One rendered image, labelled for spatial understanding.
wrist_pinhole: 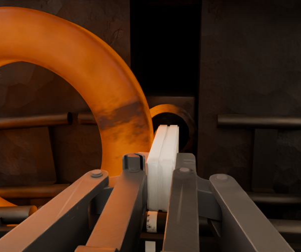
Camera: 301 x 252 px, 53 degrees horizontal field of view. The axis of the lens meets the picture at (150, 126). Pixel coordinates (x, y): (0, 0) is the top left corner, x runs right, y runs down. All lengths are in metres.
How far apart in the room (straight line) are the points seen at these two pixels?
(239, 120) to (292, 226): 0.10
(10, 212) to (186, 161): 0.12
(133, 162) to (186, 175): 0.03
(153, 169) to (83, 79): 0.07
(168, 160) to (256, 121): 0.12
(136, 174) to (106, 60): 0.08
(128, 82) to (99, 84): 0.02
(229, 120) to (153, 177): 0.11
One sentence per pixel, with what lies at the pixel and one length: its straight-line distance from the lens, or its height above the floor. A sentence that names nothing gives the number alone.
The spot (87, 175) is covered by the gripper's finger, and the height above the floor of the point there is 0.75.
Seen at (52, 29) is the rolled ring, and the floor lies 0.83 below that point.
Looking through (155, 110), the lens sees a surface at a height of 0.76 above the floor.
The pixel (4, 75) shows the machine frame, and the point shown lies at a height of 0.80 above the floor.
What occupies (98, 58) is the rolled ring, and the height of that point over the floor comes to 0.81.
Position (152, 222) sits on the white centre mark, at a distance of 0.19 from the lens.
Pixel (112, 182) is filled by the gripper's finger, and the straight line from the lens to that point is 0.16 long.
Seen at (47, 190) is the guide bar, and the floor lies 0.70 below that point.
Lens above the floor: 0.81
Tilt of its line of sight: 12 degrees down
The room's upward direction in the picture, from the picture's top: straight up
